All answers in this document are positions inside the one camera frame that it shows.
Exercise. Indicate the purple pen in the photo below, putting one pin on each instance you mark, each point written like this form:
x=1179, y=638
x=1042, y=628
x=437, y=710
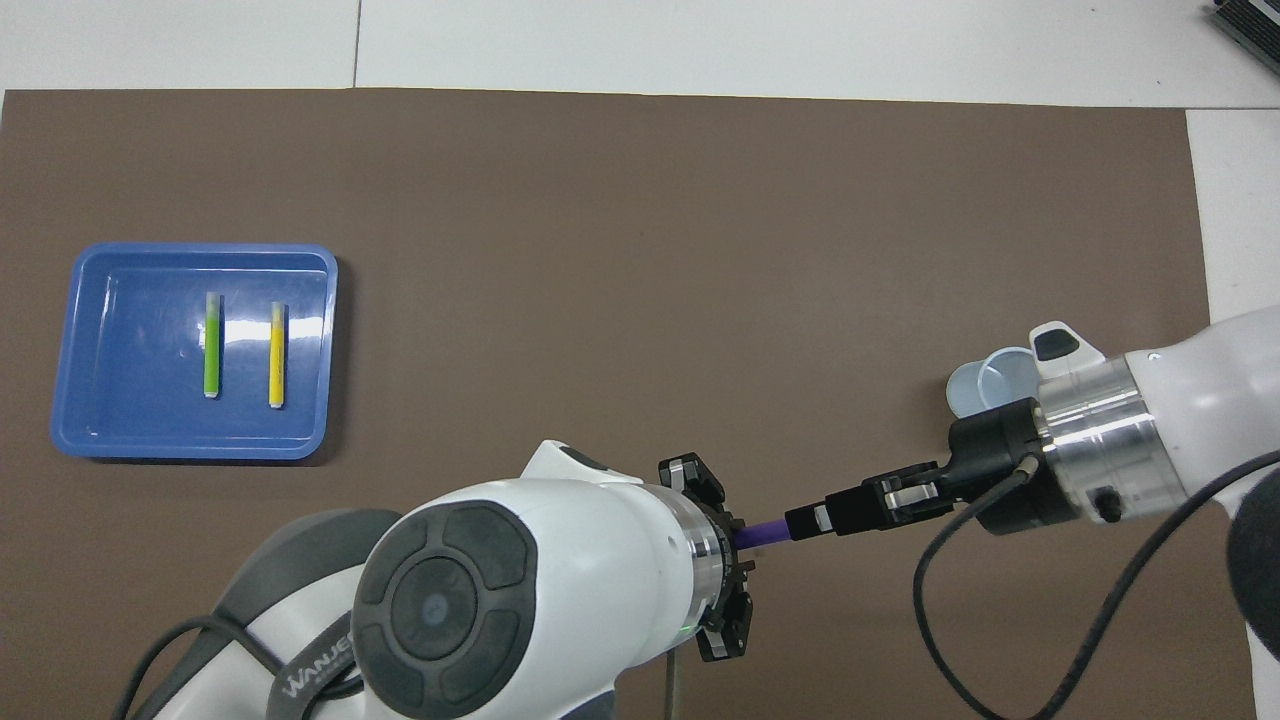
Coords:
x=765, y=533

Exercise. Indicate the green pen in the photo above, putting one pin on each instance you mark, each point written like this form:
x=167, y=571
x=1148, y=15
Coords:
x=212, y=350

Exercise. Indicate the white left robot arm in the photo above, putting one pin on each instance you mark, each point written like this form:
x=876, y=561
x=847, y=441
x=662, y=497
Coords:
x=560, y=580

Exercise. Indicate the translucent plastic cup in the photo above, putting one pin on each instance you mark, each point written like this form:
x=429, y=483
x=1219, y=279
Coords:
x=975, y=385

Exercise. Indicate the yellow pen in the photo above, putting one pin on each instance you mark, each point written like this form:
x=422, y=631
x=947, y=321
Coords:
x=277, y=360

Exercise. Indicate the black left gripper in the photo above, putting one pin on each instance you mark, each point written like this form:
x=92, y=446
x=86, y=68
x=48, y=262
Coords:
x=735, y=570

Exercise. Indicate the dark ridged device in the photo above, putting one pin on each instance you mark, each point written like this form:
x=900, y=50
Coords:
x=1250, y=25

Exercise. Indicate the brown table mat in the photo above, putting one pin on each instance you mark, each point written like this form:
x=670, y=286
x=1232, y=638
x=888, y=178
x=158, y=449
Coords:
x=640, y=250

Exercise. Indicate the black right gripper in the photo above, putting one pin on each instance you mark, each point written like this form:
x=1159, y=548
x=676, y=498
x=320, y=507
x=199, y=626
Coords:
x=1000, y=470

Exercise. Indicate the blue plastic tray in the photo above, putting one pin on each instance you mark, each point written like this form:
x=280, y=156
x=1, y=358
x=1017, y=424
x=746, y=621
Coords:
x=140, y=420

